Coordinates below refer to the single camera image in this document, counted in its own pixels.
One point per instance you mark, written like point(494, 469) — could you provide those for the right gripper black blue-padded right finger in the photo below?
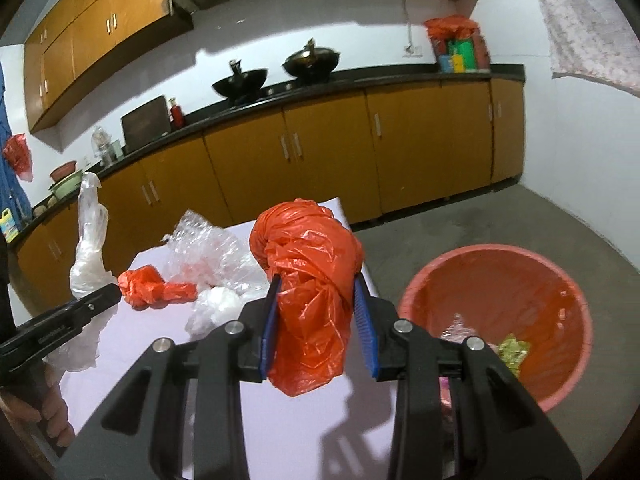
point(499, 430)

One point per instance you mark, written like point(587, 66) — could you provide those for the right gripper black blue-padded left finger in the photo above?
point(137, 431)

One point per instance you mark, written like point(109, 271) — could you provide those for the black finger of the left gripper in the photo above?
point(40, 336)

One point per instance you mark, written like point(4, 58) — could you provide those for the green paw-print plastic bag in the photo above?
point(513, 352)

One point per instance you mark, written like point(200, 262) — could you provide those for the clear plastic bag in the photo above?
point(87, 275)
point(458, 331)

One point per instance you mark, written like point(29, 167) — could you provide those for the small orange plastic bag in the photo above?
point(145, 288)

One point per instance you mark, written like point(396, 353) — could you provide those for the white plastic bag ball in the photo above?
point(213, 308)

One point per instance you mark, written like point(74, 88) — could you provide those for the large orange plastic bag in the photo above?
point(317, 260)

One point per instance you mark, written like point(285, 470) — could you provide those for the magenta plastic bag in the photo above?
point(444, 392)

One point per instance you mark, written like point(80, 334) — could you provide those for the red plastic trash basket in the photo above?
point(501, 290)

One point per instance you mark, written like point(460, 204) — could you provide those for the brown lower kitchen cabinets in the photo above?
point(376, 150)

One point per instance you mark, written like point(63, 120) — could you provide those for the brown kitchen cabinets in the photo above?
point(80, 43)
point(376, 150)

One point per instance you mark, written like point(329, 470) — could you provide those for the brown upper kitchen cabinets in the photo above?
point(80, 43)

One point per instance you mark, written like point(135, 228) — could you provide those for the person's left hand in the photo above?
point(54, 410)

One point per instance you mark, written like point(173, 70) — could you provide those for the stacked bowls on counter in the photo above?
point(66, 179)

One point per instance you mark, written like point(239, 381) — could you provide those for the clear bubble wrap sheet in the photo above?
point(209, 256)

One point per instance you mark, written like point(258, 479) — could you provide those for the red hanging plastic bag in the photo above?
point(19, 157)

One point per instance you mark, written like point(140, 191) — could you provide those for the glass jar on counter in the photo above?
point(107, 149)

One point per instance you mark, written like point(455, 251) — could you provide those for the dark cutting board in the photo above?
point(145, 124)

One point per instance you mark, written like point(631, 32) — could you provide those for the red bottle on counter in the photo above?
point(177, 119)

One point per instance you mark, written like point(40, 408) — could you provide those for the black wok left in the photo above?
point(240, 83)

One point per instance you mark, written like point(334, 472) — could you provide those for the colourful boxes on counter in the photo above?
point(457, 56)

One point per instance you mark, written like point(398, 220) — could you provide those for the black wok with lid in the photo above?
point(312, 62)

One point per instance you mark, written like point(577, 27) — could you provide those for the floral curtain cloth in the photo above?
point(592, 40)

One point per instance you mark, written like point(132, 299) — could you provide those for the orange bag on counter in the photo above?
point(452, 27)

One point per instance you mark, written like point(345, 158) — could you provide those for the wall power socket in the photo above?
point(412, 51)

